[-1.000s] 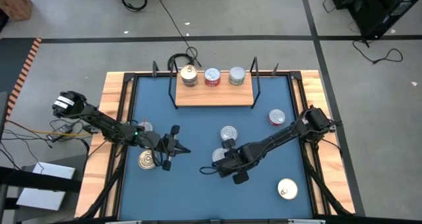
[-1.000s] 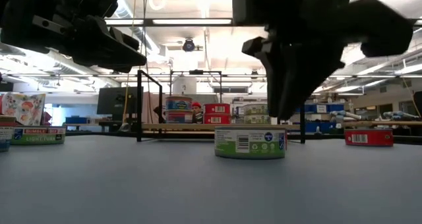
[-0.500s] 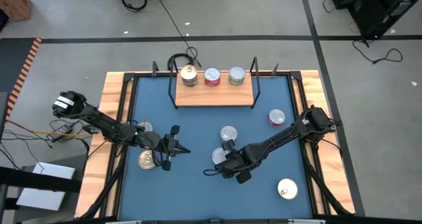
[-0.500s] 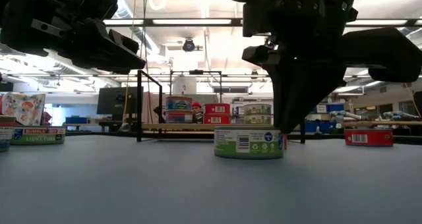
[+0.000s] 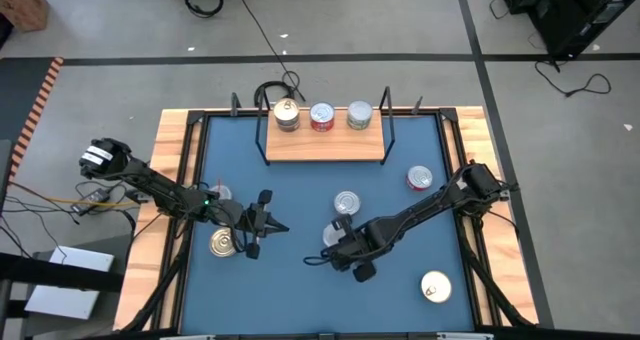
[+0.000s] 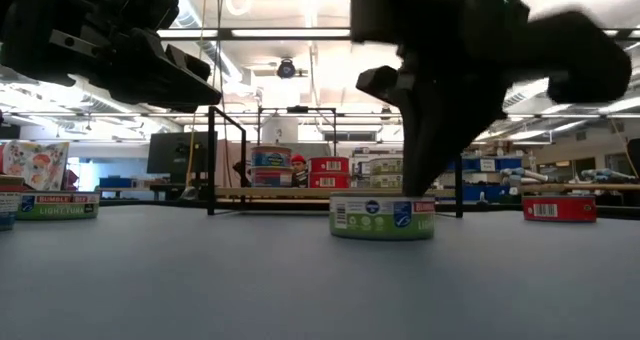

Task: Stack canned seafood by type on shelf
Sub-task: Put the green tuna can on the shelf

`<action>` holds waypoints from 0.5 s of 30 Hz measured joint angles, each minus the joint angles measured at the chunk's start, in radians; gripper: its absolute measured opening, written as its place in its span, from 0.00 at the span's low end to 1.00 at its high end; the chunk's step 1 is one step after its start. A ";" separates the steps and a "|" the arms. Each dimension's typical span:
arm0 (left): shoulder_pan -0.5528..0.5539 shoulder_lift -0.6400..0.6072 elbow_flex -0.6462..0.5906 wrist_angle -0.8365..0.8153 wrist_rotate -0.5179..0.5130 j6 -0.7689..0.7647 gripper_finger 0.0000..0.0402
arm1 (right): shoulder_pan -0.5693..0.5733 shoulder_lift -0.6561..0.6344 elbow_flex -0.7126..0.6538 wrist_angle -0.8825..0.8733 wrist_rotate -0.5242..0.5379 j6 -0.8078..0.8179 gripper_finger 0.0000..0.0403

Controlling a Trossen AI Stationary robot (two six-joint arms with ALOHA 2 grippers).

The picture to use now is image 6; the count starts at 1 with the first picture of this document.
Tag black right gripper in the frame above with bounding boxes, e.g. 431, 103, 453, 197
349, 0, 634, 197

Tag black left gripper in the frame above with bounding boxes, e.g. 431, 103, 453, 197
14, 0, 224, 114

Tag green label tuna can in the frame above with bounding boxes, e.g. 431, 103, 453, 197
368, 173, 405, 189
17, 189, 101, 221
368, 157, 405, 175
328, 193, 437, 242

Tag black overhead beam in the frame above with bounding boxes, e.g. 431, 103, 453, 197
154, 26, 640, 43

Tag blue storage bins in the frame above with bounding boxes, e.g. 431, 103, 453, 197
462, 157, 524, 172

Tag black monitor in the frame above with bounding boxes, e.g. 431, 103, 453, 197
147, 131, 220, 185

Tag round black ceiling device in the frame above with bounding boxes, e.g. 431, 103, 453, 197
275, 58, 297, 80

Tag white column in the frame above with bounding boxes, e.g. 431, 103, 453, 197
262, 117, 300, 145

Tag colourful printed box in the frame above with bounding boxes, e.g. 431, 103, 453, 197
0, 139, 71, 192

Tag person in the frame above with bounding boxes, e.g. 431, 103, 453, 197
290, 153, 310, 189

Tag wooden workbench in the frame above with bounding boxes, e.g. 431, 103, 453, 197
519, 182, 640, 192

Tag blue table mat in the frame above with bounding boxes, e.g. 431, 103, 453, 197
0, 203, 640, 340

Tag white hanging ring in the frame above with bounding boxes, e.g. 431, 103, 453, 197
224, 0, 254, 17

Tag yellow hanging cable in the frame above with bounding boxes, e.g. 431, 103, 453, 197
184, 0, 210, 189

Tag black aluminium table frame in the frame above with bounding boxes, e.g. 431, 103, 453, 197
97, 197, 640, 220

